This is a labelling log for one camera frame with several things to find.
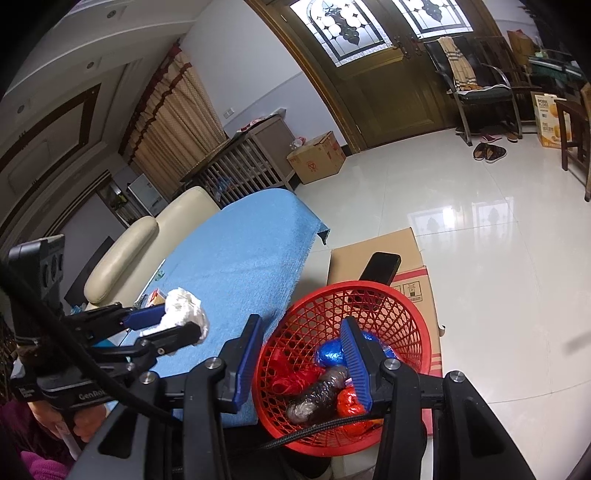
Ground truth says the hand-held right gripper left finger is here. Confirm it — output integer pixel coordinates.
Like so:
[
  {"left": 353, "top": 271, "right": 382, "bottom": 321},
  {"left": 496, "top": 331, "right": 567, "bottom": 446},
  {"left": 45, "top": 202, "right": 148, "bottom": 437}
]
[{"left": 69, "top": 314, "right": 264, "bottom": 480}]

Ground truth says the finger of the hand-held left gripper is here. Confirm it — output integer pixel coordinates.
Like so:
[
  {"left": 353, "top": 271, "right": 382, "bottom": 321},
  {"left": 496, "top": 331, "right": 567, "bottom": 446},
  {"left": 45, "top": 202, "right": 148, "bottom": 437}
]
[
  {"left": 88, "top": 323, "right": 202, "bottom": 366},
  {"left": 69, "top": 302, "right": 168, "bottom": 332}
]

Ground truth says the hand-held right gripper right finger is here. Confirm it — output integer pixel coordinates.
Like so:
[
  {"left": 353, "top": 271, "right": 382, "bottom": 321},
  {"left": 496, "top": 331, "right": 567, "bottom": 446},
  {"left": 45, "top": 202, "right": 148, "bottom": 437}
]
[{"left": 341, "top": 316, "right": 539, "bottom": 480}]

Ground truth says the blue foil wrapper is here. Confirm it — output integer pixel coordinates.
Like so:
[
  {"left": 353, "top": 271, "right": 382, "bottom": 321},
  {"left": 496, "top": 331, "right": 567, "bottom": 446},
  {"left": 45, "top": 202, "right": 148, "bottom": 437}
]
[{"left": 315, "top": 332, "right": 398, "bottom": 365}]

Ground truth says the white tissue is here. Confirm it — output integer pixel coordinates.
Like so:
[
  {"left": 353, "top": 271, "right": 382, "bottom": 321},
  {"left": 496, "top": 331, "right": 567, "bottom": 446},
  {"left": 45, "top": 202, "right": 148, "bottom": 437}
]
[{"left": 164, "top": 287, "right": 209, "bottom": 347}]

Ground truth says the orange red bag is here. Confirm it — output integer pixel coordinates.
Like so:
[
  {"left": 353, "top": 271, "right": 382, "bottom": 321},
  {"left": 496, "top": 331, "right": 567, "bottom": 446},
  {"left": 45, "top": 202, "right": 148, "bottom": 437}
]
[{"left": 336, "top": 387, "right": 384, "bottom": 438}]

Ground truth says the black plastic bag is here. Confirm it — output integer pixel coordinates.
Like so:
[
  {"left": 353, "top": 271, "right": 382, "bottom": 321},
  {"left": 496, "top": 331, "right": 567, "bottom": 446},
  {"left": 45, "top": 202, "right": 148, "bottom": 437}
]
[{"left": 286, "top": 364, "right": 349, "bottom": 423}]

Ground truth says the red wrapper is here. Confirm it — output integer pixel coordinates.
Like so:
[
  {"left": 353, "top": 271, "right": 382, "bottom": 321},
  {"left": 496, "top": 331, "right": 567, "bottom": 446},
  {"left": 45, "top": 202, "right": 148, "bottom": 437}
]
[{"left": 270, "top": 344, "right": 326, "bottom": 395}]

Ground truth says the red plastic basket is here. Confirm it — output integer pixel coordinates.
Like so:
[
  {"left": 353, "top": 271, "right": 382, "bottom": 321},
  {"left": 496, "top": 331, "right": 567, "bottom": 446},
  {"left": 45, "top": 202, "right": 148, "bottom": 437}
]
[{"left": 253, "top": 281, "right": 432, "bottom": 457}]

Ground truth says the person's left forearm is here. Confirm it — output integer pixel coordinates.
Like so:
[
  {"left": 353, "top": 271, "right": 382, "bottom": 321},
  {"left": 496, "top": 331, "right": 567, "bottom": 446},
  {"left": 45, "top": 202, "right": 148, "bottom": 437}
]
[{"left": 0, "top": 399, "right": 77, "bottom": 480}]

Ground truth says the person's left hand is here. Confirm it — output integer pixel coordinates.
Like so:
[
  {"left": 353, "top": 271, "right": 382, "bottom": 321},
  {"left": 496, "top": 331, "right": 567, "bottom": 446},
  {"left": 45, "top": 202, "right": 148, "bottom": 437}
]
[{"left": 28, "top": 401, "right": 108, "bottom": 446}]

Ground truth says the beige leather sofa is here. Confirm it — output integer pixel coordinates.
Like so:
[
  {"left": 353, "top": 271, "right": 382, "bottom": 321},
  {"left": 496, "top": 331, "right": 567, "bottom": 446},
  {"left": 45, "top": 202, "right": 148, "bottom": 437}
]
[{"left": 83, "top": 186, "right": 221, "bottom": 310}]

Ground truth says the black phone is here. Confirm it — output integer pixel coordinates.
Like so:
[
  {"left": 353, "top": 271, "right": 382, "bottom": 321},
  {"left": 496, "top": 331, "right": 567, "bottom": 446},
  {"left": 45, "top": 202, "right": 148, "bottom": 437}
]
[{"left": 358, "top": 251, "right": 402, "bottom": 284}]

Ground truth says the blue towel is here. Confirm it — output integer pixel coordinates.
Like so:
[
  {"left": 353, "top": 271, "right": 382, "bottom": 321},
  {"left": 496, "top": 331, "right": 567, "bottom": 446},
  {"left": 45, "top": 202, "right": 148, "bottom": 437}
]
[{"left": 106, "top": 188, "right": 331, "bottom": 428}]

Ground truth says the white cabinet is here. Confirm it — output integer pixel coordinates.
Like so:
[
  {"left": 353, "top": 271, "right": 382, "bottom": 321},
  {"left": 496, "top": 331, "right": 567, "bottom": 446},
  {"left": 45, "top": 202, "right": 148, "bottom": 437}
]
[{"left": 127, "top": 175, "right": 168, "bottom": 217}]

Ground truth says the flat cardboard box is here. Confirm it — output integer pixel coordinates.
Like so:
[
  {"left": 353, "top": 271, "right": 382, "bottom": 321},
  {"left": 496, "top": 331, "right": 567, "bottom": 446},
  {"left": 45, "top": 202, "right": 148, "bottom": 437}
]
[{"left": 327, "top": 227, "right": 446, "bottom": 437}]

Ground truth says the wooden slatted crib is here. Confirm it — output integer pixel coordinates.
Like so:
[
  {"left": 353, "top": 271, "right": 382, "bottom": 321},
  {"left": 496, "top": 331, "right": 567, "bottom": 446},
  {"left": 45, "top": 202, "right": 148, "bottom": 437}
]
[{"left": 180, "top": 114, "right": 297, "bottom": 208}]

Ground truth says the beige curtain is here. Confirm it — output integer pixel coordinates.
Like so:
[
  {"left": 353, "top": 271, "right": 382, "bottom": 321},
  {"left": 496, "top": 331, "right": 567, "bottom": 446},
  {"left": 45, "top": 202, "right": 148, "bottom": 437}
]
[{"left": 119, "top": 41, "right": 229, "bottom": 185}]

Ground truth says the brown cardboard box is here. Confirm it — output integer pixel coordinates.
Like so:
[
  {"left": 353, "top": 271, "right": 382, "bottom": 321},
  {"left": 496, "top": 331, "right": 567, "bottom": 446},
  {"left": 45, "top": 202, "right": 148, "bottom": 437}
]
[{"left": 286, "top": 130, "right": 347, "bottom": 185}]

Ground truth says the wooden door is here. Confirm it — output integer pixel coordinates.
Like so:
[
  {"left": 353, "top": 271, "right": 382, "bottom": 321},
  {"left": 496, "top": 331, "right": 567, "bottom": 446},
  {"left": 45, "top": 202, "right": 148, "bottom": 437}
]
[{"left": 245, "top": 0, "right": 499, "bottom": 153}]

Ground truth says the black metal chair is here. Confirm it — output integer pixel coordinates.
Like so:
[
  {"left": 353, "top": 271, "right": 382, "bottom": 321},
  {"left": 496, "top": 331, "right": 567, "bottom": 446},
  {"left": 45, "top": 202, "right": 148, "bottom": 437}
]
[{"left": 425, "top": 37, "right": 525, "bottom": 147}]

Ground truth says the orange printed carton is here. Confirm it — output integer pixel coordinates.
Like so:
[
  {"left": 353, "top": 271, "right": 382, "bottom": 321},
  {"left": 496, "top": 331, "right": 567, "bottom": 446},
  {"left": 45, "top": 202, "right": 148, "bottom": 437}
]
[{"left": 531, "top": 91, "right": 578, "bottom": 149}]

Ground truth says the striped cloth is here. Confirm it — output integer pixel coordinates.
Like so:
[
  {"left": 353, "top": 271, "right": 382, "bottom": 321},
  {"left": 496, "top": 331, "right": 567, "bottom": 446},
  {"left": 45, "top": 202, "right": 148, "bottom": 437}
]
[{"left": 436, "top": 36, "right": 478, "bottom": 90}]

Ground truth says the wooden chair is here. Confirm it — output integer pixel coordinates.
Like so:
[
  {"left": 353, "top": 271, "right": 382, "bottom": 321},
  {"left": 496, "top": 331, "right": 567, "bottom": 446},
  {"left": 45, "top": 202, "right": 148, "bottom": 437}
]
[{"left": 554, "top": 83, "right": 591, "bottom": 201}]

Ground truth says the black cable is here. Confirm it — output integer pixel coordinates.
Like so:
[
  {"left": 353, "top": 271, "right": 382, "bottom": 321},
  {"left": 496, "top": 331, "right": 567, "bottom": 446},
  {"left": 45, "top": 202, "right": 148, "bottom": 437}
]
[
  {"left": 0, "top": 263, "right": 181, "bottom": 425},
  {"left": 256, "top": 411, "right": 384, "bottom": 450}
]

